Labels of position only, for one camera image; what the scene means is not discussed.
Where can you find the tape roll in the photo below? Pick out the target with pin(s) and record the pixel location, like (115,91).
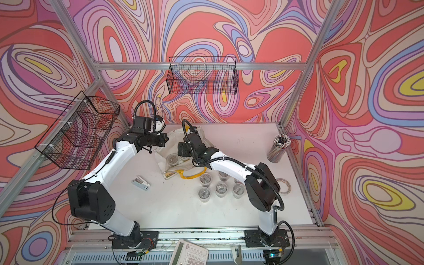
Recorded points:
(285,186)

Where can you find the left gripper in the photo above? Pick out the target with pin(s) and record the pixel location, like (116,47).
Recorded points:
(163,138)

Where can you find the pencil holder with pencils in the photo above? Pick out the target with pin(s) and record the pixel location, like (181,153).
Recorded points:
(279,146)

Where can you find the seed jar removed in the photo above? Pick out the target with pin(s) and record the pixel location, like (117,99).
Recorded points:
(223,176)
(238,190)

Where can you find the left wire basket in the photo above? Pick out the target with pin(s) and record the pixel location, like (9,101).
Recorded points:
(75,139)

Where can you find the white clip at front rail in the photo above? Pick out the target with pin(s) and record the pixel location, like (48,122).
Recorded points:
(236,254)

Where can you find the silver stapler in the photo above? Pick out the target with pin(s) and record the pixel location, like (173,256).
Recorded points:
(141,183)

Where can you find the wire basket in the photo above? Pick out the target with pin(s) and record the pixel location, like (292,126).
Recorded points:
(202,75)
(75,139)

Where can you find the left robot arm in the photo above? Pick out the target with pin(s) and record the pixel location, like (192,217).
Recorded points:
(90,199)

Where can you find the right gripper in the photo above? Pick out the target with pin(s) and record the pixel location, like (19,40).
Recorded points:
(183,147)

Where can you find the seed jar purple label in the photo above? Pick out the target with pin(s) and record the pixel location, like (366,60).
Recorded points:
(205,180)

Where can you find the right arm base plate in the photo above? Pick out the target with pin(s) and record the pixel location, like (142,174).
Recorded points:
(258,238)

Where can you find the white canvas bag yellow handles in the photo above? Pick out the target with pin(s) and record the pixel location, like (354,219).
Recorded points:
(185,169)

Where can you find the seed jar green label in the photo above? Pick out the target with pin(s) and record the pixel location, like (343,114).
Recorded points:
(204,194)

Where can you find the white calculator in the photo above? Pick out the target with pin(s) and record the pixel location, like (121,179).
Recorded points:
(186,253)

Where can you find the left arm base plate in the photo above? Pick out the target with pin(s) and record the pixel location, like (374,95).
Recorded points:
(147,240)

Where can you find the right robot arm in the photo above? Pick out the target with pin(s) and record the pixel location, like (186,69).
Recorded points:
(262,188)

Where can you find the back wire basket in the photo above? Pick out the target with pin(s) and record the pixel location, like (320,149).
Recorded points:
(202,75)

